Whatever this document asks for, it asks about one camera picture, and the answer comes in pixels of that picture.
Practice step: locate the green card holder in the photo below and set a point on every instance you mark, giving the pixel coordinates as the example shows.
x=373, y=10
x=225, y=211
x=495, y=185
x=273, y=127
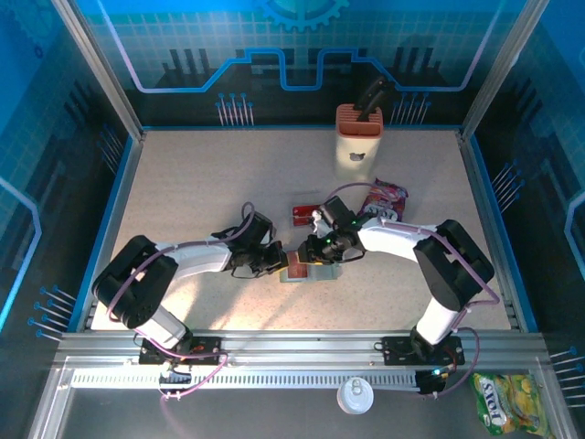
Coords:
x=326, y=273

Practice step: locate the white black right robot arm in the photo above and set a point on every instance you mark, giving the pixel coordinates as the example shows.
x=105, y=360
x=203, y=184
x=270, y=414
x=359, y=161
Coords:
x=393, y=238

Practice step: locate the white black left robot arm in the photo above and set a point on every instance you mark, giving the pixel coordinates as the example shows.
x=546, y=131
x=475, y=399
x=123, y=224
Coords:
x=201, y=258

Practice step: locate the red snack packet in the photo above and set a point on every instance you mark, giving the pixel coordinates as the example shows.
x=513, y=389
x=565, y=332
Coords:
x=305, y=199

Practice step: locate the purple candy bag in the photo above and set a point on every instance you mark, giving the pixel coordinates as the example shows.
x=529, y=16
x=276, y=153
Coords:
x=388, y=196

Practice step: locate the cream knife block orange top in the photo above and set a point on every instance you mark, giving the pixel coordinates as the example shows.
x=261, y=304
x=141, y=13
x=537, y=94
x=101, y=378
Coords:
x=352, y=160

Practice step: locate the white tin can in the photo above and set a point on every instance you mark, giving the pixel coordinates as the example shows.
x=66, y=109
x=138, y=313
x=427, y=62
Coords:
x=355, y=398

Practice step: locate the green yellow candy bag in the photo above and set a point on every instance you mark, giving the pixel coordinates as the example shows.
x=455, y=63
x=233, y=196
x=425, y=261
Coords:
x=503, y=402

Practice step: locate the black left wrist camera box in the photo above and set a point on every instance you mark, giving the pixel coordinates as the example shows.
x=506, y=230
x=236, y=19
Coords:
x=258, y=226

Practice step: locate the white black right wrist camera box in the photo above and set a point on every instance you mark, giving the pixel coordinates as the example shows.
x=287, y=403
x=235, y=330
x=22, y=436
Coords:
x=338, y=212

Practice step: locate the aluminium cross rail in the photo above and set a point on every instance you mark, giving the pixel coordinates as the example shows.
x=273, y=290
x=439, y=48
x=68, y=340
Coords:
x=297, y=343

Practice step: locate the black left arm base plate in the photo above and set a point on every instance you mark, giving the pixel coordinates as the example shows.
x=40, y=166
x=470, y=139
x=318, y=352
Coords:
x=205, y=350

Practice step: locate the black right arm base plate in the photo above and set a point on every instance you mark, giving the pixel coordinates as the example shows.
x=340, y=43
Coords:
x=397, y=352

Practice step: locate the aluminium side rail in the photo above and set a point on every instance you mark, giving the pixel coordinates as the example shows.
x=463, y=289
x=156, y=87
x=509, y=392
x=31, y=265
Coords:
x=112, y=219
x=484, y=219

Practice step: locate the aluminium frame post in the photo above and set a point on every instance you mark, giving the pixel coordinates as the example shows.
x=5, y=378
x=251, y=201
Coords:
x=503, y=68
x=98, y=68

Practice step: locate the aluminium lower frame rail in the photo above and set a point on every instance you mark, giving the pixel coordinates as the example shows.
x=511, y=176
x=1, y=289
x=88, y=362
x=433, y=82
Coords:
x=560, y=411
x=48, y=402

